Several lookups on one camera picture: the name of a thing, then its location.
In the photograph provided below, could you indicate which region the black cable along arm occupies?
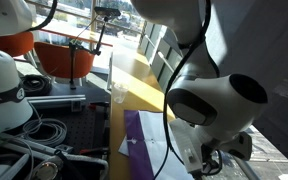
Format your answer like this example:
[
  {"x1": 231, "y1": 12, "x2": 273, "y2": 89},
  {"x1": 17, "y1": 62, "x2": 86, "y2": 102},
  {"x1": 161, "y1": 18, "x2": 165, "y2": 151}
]
[{"x1": 152, "y1": 0, "x2": 222, "y2": 180}]

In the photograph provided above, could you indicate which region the round metal fitting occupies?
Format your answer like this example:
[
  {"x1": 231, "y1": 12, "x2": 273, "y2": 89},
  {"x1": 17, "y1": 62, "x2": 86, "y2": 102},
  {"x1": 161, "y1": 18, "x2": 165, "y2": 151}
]
[{"x1": 31, "y1": 161, "x2": 60, "y2": 180}]

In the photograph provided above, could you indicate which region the orange chair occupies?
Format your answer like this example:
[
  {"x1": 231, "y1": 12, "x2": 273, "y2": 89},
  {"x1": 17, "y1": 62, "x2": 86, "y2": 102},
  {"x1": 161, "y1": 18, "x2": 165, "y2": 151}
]
[
  {"x1": 0, "y1": 31, "x2": 35, "y2": 58},
  {"x1": 33, "y1": 41, "x2": 96, "y2": 80}
]

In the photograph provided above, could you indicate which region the loose white paper sheet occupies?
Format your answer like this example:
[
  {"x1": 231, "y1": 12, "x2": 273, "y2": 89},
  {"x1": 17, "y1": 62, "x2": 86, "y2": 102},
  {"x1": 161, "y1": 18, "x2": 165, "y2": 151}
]
[{"x1": 118, "y1": 138, "x2": 132, "y2": 158}]

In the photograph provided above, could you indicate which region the grey flexible hose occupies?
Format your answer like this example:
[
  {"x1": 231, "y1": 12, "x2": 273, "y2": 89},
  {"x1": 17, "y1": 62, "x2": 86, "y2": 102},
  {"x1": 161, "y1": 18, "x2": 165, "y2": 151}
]
[{"x1": 54, "y1": 151, "x2": 110, "y2": 180}]

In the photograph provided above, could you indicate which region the grey metal pole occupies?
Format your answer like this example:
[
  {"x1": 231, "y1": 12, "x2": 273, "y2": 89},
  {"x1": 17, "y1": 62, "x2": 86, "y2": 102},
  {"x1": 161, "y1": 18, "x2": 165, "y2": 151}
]
[{"x1": 231, "y1": 154, "x2": 262, "y2": 180}]

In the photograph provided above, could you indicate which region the black camera on stand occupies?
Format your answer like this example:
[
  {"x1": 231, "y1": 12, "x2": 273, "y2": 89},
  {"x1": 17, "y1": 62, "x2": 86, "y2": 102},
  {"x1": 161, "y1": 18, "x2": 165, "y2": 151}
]
[{"x1": 93, "y1": 6, "x2": 122, "y2": 19}]

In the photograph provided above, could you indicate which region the black clamp with orange handle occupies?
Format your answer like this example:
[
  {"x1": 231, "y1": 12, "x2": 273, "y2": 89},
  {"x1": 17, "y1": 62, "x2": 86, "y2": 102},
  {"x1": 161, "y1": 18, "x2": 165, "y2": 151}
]
[
  {"x1": 79, "y1": 147, "x2": 110, "y2": 157},
  {"x1": 87, "y1": 101, "x2": 111, "y2": 112}
]

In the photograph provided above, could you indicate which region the grey coiled cable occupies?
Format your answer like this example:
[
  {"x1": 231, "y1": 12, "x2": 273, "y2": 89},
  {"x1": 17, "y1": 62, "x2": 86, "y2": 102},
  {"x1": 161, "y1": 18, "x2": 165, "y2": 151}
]
[{"x1": 21, "y1": 117, "x2": 68, "y2": 148}]

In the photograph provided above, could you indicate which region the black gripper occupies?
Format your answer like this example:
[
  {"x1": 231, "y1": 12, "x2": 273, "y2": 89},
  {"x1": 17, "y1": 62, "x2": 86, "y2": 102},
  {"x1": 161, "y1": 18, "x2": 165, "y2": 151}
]
[{"x1": 199, "y1": 141, "x2": 224, "y2": 177}]

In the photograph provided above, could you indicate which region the black coiled cable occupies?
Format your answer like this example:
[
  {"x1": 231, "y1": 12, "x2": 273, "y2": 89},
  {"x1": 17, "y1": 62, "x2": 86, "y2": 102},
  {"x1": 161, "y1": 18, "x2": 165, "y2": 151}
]
[{"x1": 19, "y1": 74, "x2": 53, "y2": 97}]

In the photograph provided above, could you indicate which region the silver aluminium extrusion bar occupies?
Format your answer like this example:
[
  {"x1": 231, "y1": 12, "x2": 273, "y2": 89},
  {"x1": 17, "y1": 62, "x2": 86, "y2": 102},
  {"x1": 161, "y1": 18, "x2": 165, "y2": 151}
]
[{"x1": 25, "y1": 94, "x2": 87, "y2": 110}]

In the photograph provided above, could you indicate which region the black camera stand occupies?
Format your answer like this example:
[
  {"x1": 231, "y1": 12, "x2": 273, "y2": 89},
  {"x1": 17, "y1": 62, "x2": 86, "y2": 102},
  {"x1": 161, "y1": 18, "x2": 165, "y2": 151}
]
[{"x1": 68, "y1": 15, "x2": 110, "y2": 91}]

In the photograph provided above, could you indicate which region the grey wrist camera bar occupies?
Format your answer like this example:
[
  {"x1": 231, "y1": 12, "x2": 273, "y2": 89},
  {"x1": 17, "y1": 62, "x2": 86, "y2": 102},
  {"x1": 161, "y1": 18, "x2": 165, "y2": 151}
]
[{"x1": 169, "y1": 118, "x2": 204, "y2": 175}]

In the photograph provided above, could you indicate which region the white sheet inside file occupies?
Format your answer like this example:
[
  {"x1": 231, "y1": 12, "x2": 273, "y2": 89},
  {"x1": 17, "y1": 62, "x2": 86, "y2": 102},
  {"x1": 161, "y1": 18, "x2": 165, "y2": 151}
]
[{"x1": 137, "y1": 110, "x2": 196, "y2": 180}]

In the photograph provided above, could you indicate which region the purple cloth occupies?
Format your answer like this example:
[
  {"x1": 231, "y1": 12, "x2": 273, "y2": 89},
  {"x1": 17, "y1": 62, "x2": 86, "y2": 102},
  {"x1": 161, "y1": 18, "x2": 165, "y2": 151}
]
[{"x1": 123, "y1": 109, "x2": 156, "y2": 180}]

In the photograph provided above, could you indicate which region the clear plastic cup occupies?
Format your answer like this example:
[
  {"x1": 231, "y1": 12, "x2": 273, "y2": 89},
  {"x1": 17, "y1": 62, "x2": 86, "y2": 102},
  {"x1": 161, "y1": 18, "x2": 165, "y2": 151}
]
[{"x1": 112, "y1": 82, "x2": 130, "y2": 105}]

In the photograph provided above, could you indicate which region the black perforated breadboard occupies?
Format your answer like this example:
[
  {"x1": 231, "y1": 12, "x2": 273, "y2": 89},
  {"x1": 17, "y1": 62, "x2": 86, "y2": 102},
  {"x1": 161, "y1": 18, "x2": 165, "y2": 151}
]
[{"x1": 15, "y1": 81, "x2": 112, "y2": 156}]

